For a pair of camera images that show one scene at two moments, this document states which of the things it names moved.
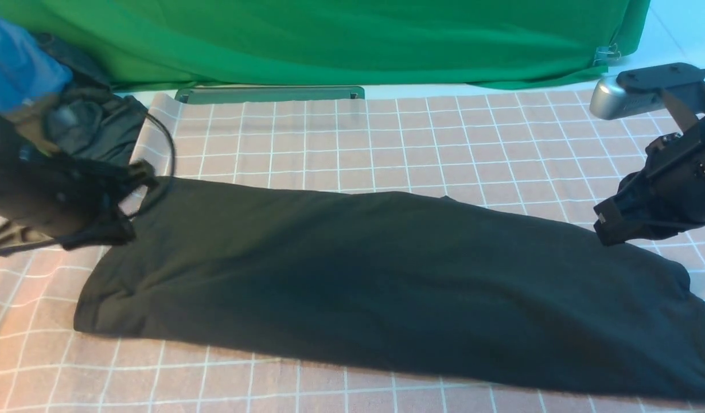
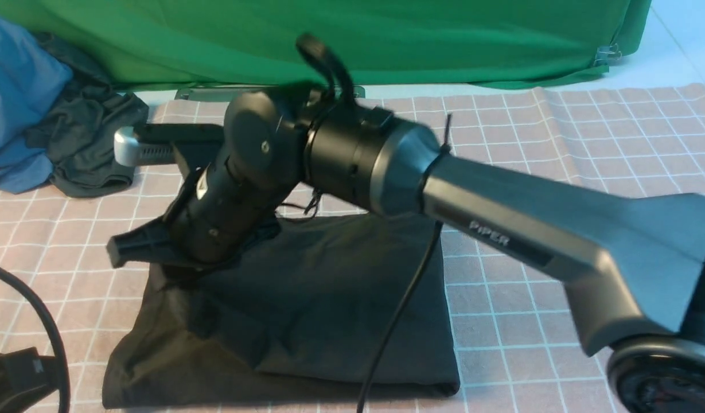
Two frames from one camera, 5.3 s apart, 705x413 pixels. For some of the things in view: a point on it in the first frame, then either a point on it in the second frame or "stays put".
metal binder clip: (607, 53) stays put
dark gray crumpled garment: (89, 121) stays put
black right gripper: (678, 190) -> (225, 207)
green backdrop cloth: (158, 44) stays put
